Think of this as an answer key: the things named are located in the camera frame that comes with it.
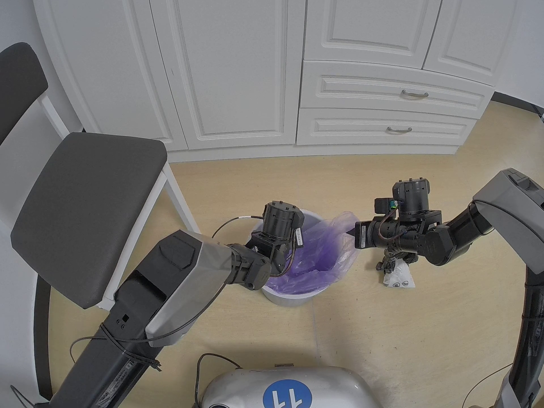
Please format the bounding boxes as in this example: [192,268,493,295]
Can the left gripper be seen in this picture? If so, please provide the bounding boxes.
[286,224,307,256]

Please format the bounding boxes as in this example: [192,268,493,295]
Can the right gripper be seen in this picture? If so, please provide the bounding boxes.
[355,218,405,250]

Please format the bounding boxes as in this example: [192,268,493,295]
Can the purple plastic bag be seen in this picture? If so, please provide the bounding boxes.
[265,211,360,296]

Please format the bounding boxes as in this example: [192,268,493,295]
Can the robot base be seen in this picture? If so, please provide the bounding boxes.
[200,362,381,408]

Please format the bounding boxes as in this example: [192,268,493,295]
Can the white trash bin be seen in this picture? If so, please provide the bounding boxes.
[251,209,341,308]

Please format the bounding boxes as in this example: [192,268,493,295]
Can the white printed wrapper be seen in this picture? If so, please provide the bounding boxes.
[382,258,416,290]

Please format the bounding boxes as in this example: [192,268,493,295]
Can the white wardrobe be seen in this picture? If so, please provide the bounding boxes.
[29,0,521,164]

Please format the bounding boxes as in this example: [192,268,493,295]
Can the grey white chair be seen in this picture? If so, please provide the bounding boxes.
[0,43,202,312]

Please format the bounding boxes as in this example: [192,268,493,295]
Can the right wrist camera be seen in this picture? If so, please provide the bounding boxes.
[374,197,402,219]

